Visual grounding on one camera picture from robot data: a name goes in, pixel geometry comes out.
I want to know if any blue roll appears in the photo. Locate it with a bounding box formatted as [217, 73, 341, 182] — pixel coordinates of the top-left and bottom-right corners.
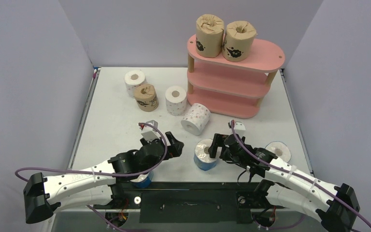
[193, 139, 218, 171]
[265, 141, 292, 162]
[130, 171, 154, 189]

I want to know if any white floral roll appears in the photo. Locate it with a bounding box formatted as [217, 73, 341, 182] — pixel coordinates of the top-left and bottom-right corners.
[181, 103, 211, 136]
[165, 86, 187, 116]
[124, 70, 147, 98]

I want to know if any brown paper roll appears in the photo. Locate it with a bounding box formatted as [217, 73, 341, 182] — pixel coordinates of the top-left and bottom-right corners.
[222, 21, 257, 62]

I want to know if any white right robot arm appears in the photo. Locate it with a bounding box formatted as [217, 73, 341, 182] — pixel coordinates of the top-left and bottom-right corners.
[209, 133, 360, 232]

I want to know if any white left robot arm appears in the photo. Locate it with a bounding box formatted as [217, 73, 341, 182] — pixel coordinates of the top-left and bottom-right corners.
[23, 131, 184, 224]

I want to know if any pink three-tier wooden shelf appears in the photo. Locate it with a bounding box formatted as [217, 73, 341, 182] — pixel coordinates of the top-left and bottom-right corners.
[187, 35, 285, 119]

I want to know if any brown wrapped roll on shelf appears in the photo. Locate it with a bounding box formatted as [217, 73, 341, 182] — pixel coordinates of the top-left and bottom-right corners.
[196, 14, 224, 58]

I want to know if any brown wrapped roll on table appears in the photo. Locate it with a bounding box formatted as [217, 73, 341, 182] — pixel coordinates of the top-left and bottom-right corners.
[134, 84, 159, 112]

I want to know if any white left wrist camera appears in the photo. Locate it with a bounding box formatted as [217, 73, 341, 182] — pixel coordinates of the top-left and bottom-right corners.
[140, 120, 159, 142]

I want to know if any aluminium frame rail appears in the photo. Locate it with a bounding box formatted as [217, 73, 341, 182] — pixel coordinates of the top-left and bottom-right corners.
[43, 188, 103, 232]

